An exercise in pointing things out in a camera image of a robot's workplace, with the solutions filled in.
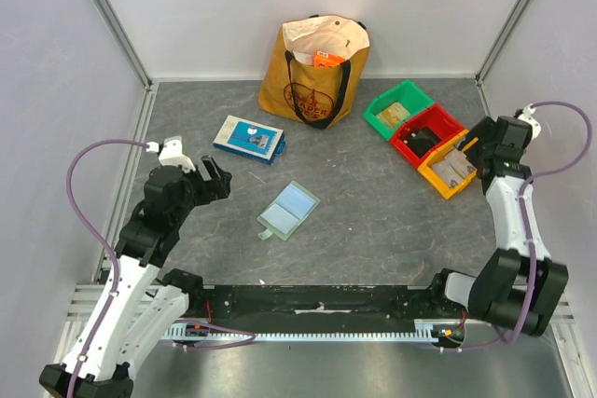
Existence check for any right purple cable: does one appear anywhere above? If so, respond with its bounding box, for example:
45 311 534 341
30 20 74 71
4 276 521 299
437 100 594 353

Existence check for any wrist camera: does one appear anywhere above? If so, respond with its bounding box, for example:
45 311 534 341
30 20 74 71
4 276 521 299
146 136 196 173
514 103 541 140

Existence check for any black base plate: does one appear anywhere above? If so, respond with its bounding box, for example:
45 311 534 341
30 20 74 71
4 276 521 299
186 285 465 320

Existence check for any red plastic bin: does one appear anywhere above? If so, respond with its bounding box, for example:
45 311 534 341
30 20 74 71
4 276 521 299
389 103 465 169

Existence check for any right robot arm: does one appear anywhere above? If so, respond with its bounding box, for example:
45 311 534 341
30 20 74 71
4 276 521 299
426 117 569 336

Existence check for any green plastic bin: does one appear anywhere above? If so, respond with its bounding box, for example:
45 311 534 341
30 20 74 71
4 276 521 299
363 80 434 141

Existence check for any gold credit card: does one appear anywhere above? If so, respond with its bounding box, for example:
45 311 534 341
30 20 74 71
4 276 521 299
376 103 410 130

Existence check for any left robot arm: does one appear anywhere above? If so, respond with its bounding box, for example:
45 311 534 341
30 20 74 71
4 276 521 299
39 157 232 397

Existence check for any blue white product box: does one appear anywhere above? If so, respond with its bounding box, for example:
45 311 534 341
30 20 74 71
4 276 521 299
213 115 286 165

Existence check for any yellow plastic bin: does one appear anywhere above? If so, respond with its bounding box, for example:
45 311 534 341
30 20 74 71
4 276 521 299
417 130 477 199

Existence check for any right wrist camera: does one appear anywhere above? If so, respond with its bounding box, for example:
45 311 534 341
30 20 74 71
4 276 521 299
514 103 541 140

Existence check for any black credit card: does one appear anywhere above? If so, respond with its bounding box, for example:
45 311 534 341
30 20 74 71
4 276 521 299
404 127 440 158

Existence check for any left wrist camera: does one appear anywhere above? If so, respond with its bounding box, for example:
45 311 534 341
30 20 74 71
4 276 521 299
146 136 196 173

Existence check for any slotted cable duct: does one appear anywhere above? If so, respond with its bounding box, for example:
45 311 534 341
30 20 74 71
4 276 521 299
160 323 438 343

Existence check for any green card holder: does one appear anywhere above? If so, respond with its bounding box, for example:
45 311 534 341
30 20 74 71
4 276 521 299
257 181 320 241

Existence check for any brown tote bag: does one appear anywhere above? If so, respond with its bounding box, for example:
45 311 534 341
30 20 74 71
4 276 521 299
258 15 370 130

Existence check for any orange box in bag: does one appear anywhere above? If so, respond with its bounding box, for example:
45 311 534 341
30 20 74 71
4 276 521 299
312 50 345 68

